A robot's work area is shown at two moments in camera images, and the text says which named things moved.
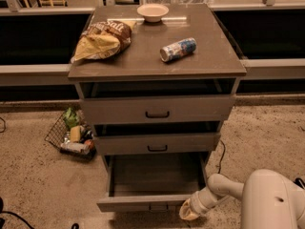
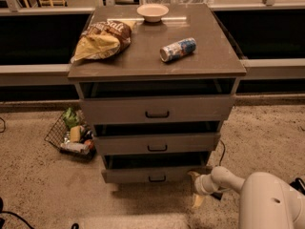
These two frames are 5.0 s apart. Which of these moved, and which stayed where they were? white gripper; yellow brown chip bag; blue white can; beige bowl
Moved: white gripper
Stayed: yellow brown chip bag; blue white can; beige bowl
